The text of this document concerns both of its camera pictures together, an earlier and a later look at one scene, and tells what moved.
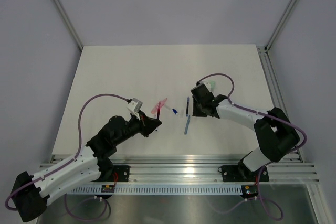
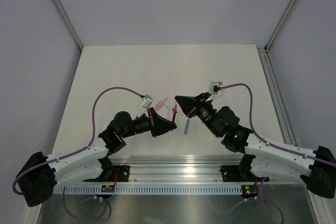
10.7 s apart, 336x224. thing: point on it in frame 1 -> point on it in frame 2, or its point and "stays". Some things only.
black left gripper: x=147 y=125 -> x=158 y=124
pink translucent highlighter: x=158 y=106 stays
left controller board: x=107 y=188 stays
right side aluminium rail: x=273 y=84 stays
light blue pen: x=187 y=125 stays
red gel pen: x=158 y=113 -> x=174 y=114
